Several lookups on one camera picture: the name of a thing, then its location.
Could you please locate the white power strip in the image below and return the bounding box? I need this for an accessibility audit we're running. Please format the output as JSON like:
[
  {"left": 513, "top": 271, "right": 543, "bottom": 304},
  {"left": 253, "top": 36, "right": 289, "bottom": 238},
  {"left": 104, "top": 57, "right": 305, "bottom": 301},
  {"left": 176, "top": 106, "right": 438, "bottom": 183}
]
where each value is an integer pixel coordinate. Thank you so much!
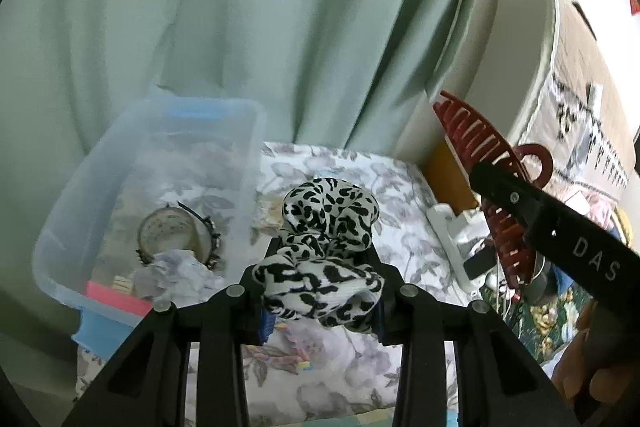
[{"left": 427, "top": 204, "right": 496, "bottom": 293}]

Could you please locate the pink hair roller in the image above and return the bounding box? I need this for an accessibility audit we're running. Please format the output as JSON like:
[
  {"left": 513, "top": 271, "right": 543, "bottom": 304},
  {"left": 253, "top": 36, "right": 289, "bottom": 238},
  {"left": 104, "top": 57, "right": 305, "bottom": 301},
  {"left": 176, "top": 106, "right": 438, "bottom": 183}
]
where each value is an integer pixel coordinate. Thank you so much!
[{"left": 85, "top": 281, "right": 153, "bottom": 315}]

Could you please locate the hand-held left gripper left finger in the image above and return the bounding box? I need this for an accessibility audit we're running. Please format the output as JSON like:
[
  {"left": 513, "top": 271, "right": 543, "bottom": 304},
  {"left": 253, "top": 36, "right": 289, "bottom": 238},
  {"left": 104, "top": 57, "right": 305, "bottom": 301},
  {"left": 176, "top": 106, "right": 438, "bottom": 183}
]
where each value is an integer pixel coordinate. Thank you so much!
[{"left": 62, "top": 234, "right": 283, "bottom": 427}]

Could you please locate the green curtain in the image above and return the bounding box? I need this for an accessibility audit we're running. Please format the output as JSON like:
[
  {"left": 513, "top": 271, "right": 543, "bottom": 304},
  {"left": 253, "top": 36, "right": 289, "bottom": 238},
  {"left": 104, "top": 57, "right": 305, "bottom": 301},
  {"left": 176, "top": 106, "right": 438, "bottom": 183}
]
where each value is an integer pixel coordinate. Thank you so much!
[{"left": 0, "top": 0, "right": 506, "bottom": 348}]

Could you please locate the black headband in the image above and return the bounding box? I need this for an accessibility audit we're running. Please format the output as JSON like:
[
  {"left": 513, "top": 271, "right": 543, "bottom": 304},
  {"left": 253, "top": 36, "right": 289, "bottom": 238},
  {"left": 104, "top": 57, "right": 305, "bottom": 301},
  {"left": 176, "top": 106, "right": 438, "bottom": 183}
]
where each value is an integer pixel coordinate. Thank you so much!
[{"left": 135, "top": 202, "right": 223, "bottom": 270}]

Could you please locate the dark floral cloth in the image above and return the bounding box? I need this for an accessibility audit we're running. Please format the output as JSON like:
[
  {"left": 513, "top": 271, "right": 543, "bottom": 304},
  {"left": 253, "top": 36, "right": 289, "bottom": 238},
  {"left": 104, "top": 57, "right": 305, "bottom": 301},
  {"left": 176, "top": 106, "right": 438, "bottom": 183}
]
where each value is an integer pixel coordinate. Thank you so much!
[{"left": 492, "top": 292, "right": 581, "bottom": 358}]

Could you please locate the dark red claw clip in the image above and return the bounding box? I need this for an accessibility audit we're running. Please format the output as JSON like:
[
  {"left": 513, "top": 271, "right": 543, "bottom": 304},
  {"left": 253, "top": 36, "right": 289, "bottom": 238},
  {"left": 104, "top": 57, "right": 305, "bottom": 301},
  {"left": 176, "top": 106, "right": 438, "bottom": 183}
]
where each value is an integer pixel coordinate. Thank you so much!
[{"left": 432, "top": 91, "right": 555, "bottom": 300}]

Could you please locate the orange wooden bed frame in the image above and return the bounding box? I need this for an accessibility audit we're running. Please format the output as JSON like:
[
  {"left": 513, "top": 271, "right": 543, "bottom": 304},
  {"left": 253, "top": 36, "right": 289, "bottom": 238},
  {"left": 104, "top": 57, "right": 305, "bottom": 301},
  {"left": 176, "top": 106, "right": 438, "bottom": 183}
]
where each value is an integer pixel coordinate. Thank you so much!
[{"left": 425, "top": 139, "right": 481, "bottom": 215}]

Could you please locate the person's right hand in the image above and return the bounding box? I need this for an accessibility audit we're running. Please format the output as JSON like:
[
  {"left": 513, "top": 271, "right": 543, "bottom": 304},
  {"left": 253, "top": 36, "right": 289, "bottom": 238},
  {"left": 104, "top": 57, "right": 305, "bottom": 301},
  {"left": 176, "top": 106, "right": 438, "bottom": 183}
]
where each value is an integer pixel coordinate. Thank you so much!
[{"left": 550, "top": 299, "right": 600, "bottom": 404}]

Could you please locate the tape roll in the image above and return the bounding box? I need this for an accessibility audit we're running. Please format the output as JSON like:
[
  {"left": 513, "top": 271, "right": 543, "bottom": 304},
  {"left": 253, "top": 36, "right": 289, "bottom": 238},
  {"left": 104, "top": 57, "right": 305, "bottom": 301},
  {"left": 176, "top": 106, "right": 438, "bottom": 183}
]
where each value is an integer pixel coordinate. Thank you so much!
[{"left": 137, "top": 206, "right": 213, "bottom": 265}]

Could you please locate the pastel rope hair tie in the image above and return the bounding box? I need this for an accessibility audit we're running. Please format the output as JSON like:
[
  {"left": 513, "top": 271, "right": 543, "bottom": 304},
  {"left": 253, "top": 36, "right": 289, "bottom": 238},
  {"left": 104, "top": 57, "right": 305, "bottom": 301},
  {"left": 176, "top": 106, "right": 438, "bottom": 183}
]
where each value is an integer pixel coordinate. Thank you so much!
[{"left": 270, "top": 324, "right": 313, "bottom": 370}]

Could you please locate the white paper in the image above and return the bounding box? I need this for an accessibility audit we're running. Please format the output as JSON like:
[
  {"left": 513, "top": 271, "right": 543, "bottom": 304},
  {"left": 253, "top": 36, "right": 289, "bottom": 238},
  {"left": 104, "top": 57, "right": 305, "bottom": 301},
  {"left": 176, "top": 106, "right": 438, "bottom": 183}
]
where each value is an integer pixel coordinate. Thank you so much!
[{"left": 131, "top": 249, "right": 226, "bottom": 303}]

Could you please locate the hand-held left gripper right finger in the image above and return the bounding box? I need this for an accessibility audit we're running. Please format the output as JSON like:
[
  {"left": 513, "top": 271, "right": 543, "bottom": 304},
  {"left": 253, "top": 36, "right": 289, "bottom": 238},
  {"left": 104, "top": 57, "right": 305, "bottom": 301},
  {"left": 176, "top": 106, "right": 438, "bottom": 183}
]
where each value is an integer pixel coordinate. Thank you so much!
[{"left": 367, "top": 244, "right": 583, "bottom": 427}]

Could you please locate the leopard print scrunchie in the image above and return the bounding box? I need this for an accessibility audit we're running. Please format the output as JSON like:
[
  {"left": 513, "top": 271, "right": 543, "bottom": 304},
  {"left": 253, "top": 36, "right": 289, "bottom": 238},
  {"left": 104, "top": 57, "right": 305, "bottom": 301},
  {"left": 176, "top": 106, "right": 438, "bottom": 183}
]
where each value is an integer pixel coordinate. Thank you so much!
[{"left": 252, "top": 177, "right": 385, "bottom": 335}]

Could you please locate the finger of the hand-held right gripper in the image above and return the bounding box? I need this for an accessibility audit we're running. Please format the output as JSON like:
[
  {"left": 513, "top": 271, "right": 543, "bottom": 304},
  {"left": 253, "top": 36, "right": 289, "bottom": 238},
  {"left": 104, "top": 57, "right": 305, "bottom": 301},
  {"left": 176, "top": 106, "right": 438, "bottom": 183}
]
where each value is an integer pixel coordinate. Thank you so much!
[{"left": 469, "top": 161, "right": 562, "bottom": 239}]

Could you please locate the beige quilted cloth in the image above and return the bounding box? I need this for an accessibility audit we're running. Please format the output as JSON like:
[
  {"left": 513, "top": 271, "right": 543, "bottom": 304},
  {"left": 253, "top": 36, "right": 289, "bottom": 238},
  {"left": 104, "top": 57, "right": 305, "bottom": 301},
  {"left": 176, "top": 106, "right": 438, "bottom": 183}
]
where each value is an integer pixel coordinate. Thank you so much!
[{"left": 515, "top": 0, "right": 633, "bottom": 208}]

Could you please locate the black power adapter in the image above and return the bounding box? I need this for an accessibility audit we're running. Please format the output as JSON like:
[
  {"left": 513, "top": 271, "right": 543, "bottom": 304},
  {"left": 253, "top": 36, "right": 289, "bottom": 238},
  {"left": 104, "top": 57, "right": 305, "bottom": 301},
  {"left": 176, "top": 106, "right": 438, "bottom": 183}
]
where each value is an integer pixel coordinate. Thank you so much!
[{"left": 464, "top": 252, "right": 496, "bottom": 282}]

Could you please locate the translucent plastic container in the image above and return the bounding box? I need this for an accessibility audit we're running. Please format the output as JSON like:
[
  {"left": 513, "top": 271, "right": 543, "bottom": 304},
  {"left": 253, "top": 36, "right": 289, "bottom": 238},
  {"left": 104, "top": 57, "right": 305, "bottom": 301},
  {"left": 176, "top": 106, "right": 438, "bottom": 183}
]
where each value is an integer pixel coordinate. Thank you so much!
[{"left": 31, "top": 84, "right": 267, "bottom": 360}]

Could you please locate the white headboard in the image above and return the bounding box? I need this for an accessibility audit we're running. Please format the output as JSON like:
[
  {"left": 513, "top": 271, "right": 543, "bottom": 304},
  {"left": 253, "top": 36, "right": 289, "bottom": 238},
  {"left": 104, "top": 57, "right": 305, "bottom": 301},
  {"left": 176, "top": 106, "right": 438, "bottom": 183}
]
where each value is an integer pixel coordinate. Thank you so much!
[{"left": 395, "top": 0, "right": 558, "bottom": 168}]

